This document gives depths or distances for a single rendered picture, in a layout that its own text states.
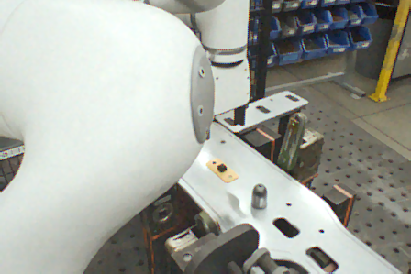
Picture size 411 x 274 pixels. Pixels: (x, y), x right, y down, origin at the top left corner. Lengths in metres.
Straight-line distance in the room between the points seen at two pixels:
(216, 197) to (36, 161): 0.60
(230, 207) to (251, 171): 0.12
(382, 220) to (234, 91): 0.72
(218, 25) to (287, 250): 0.41
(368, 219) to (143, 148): 1.10
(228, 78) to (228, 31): 0.09
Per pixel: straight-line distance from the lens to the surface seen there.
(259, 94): 1.65
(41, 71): 0.20
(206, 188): 0.79
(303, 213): 0.76
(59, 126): 0.19
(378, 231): 1.21
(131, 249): 1.09
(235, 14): 0.63
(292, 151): 0.86
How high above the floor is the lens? 1.53
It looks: 31 degrees down
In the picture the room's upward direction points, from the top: straight up
